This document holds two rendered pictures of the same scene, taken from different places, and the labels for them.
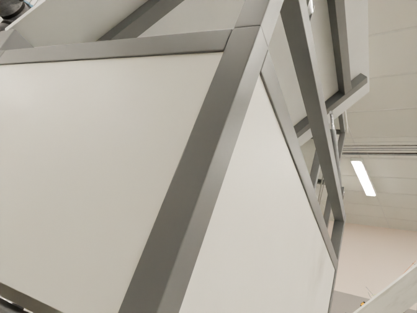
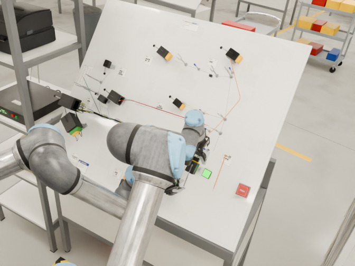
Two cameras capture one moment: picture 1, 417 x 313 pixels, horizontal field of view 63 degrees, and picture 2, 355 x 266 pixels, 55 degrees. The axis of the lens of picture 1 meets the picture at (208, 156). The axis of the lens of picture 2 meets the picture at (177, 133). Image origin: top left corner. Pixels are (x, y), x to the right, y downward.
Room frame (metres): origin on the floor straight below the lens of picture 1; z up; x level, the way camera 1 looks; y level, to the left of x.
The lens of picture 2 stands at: (1.08, 1.49, 2.18)
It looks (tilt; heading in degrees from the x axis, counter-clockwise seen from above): 34 degrees down; 263
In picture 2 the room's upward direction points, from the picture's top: 6 degrees clockwise
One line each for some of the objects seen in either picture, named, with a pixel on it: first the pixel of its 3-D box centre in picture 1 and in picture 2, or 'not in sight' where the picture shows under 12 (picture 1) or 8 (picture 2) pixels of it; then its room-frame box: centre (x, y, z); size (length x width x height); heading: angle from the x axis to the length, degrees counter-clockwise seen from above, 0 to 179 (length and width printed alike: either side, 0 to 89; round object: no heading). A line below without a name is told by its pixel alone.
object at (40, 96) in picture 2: not in sight; (26, 101); (1.81, -0.38, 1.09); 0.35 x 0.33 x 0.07; 148
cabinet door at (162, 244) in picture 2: not in sight; (173, 252); (0.91, 0.33, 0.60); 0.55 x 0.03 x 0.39; 148
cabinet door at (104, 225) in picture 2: not in sight; (94, 210); (1.37, 0.04, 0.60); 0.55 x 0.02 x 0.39; 148
